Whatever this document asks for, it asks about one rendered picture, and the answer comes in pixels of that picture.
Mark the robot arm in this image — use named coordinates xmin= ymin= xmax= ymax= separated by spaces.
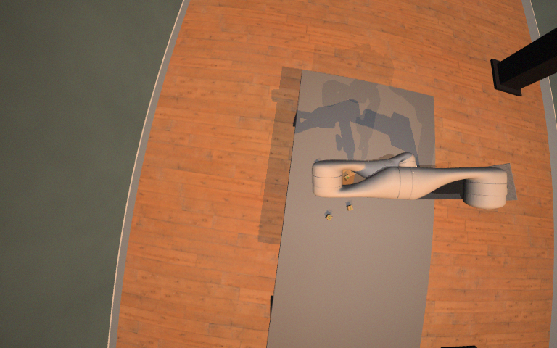
xmin=312 ymin=152 xmax=507 ymax=210

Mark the orange flat mat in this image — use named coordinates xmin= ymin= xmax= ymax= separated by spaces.
xmin=343 ymin=170 xmax=355 ymax=185

